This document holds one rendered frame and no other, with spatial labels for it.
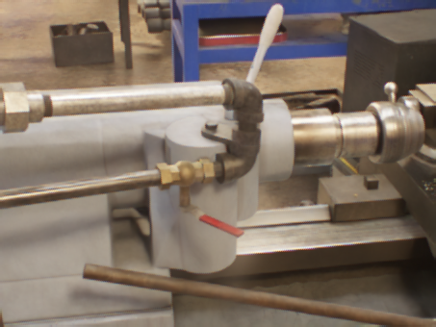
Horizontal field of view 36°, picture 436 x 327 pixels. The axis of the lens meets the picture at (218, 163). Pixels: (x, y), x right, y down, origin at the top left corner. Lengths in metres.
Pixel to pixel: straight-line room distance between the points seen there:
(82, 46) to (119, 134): 3.83
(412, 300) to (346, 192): 0.22
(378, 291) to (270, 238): 0.23
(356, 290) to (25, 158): 0.68
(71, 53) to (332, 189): 3.54
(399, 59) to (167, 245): 1.59
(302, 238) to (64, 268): 0.48
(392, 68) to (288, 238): 1.24
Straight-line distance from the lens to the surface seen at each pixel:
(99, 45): 4.64
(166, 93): 0.67
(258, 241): 1.15
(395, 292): 1.26
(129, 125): 0.81
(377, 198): 1.23
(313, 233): 1.19
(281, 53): 2.75
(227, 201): 0.78
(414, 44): 2.30
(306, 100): 3.17
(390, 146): 0.93
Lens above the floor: 1.48
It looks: 27 degrees down
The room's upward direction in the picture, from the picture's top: straight up
